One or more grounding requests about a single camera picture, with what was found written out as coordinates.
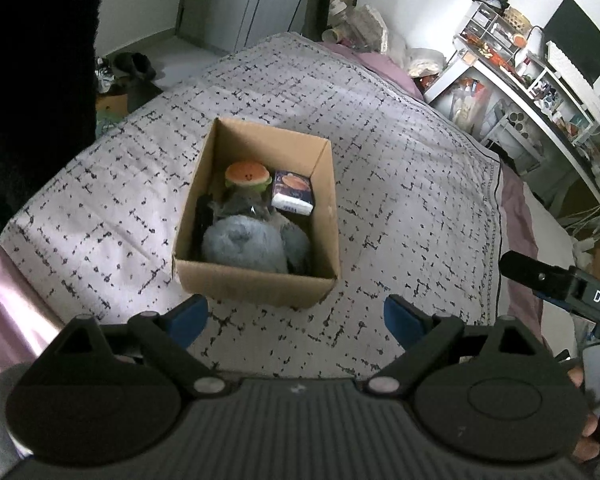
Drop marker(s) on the black computer monitor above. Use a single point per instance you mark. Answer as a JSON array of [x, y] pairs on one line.
[[580, 40]]

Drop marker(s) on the blue tissue packet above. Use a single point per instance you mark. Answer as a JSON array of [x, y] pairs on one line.
[[292, 192]]

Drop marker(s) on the person's right hand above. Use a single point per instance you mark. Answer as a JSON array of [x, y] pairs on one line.
[[587, 427]]

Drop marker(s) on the white desk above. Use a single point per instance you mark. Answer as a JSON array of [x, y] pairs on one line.
[[540, 110]]

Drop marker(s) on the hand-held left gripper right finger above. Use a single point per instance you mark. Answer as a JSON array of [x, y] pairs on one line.
[[401, 317]]

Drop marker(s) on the black shoe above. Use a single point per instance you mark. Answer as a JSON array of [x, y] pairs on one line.
[[135, 65]]

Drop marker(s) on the white black-patterned blanket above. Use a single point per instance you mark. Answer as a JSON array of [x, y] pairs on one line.
[[405, 185]]

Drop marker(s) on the grey wardrobe door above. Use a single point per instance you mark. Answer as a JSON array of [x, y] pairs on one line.
[[250, 0]]

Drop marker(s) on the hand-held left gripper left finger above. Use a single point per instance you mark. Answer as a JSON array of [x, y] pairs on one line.
[[190, 316]]

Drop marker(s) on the watermelon slice plush toy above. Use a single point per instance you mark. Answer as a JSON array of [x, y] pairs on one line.
[[247, 176]]

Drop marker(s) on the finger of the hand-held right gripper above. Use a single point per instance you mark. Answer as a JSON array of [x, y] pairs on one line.
[[535, 272]]

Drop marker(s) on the blue-grey plush toy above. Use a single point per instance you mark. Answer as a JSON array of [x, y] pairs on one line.
[[245, 245]]

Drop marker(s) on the dark curtain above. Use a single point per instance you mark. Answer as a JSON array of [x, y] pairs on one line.
[[35, 85]]

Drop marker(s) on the brown cardboard box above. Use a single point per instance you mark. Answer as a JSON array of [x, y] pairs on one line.
[[260, 287]]

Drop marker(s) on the white keyboard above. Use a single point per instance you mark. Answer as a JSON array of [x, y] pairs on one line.
[[572, 75]]

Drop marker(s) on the white pillow pile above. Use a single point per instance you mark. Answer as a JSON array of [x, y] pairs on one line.
[[380, 30]]

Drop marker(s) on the small cardboard box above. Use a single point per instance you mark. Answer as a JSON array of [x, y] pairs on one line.
[[112, 104]]

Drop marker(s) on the white desktop drawer organiser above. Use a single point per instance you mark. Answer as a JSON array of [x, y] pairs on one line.
[[490, 27]]

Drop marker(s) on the wicker basket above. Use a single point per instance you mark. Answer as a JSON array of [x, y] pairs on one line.
[[516, 19]]

